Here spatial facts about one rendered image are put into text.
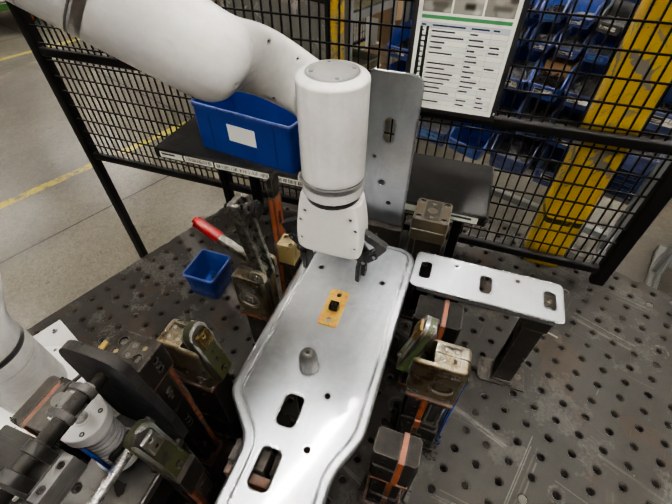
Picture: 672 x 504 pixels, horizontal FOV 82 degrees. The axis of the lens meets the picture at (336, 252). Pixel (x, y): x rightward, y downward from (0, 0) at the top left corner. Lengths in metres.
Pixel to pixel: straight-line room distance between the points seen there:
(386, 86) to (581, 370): 0.84
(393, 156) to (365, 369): 0.41
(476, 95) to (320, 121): 0.64
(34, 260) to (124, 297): 1.51
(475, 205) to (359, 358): 0.47
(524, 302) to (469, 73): 0.52
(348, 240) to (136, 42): 0.34
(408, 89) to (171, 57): 0.44
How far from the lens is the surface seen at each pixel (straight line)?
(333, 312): 0.73
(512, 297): 0.83
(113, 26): 0.41
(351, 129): 0.45
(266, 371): 0.68
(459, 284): 0.81
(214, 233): 0.72
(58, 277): 2.58
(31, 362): 0.95
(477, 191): 1.01
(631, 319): 1.36
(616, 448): 1.12
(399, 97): 0.75
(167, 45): 0.41
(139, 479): 0.71
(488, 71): 1.01
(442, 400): 0.74
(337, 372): 0.67
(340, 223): 0.54
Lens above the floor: 1.60
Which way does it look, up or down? 46 degrees down
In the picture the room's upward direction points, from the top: straight up
